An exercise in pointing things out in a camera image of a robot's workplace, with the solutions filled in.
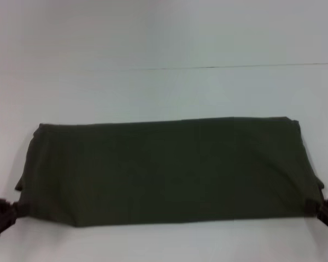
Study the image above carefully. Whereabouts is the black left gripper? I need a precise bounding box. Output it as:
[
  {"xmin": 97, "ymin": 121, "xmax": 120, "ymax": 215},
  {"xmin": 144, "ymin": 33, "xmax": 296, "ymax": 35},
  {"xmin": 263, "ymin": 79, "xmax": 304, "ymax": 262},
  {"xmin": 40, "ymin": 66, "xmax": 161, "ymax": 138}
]
[{"xmin": 0, "ymin": 196, "xmax": 33, "ymax": 241}]

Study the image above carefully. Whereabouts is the dark green printed t-shirt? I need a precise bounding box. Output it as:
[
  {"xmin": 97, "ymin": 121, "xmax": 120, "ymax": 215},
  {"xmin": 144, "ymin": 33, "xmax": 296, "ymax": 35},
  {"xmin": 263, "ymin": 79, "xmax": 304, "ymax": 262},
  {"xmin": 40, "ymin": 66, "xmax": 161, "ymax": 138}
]
[{"xmin": 14, "ymin": 116, "xmax": 326, "ymax": 229}]

